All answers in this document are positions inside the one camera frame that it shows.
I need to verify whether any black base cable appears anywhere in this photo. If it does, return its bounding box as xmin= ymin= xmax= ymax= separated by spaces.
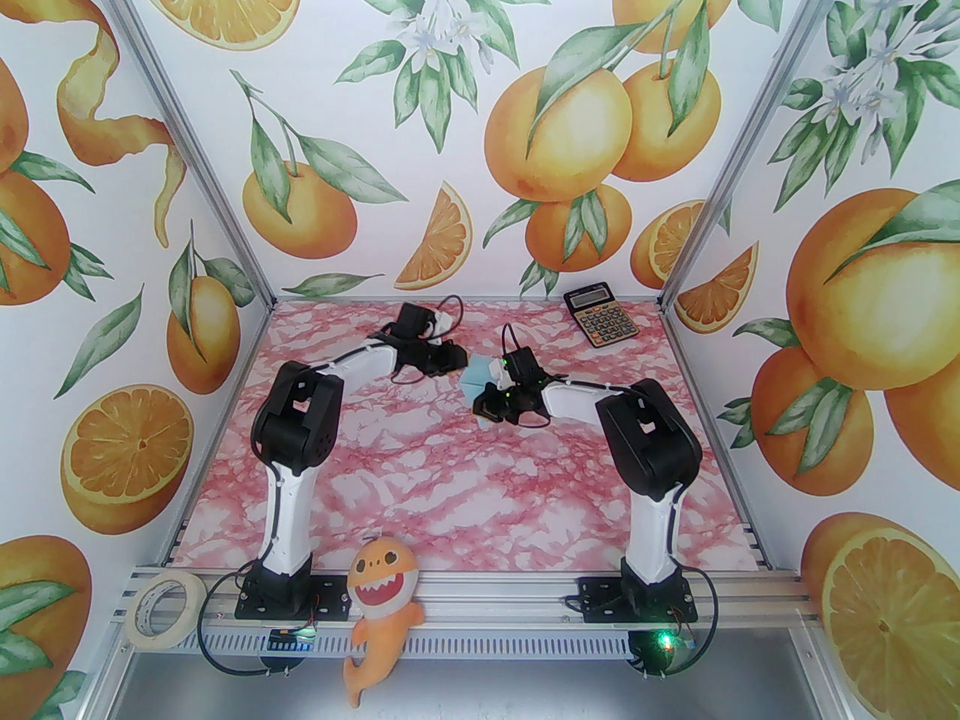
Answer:
xmin=559 ymin=567 xmax=722 ymax=679
xmin=199 ymin=563 xmax=316 ymax=679

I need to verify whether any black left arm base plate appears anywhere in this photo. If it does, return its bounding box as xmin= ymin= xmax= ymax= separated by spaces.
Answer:
xmin=235 ymin=576 xmax=350 ymax=620

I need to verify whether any aluminium frame bar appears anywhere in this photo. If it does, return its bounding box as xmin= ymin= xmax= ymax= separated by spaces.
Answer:
xmin=271 ymin=295 xmax=662 ymax=305
xmin=657 ymin=303 xmax=775 ymax=572
xmin=156 ymin=303 xmax=275 ymax=568

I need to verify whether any white slotted cable duct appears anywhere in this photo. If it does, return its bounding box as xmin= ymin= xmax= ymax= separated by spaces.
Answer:
xmin=201 ymin=618 xmax=638 ymax=656

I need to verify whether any beige masking tape roll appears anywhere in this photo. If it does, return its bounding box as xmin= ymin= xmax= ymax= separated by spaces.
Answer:
xmin=124 ymin=572 xmax=207 ymax=652

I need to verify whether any black desk calculator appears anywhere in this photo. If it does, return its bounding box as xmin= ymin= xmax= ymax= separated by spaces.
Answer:
xmin=564 ymin=283 xmax=641 ymax=349

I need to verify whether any aluminium mounting rail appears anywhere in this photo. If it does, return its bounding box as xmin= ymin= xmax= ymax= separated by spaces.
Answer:
xmin=112 ymin=563 xmax=822 ymax=628

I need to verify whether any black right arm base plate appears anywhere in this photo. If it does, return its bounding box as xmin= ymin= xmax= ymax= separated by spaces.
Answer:
xmin=576 ymin=578 xmax=698 ymax=623

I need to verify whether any light blue paper sheet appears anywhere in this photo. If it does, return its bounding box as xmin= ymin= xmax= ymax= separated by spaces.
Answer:
xmin=459 ymin=353 xmax=502 ymax=404

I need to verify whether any orange shark plush toy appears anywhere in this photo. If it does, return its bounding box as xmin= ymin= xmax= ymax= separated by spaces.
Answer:
xmin=343 ymin=539 xmax=426 ymax=707

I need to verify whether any aluminium frame post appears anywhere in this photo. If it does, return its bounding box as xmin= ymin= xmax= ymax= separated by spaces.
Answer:
xmin=656 ymin=0 xmax=877 ymax=313
xmin=82 ymin=0 xmax=275 ymax=313

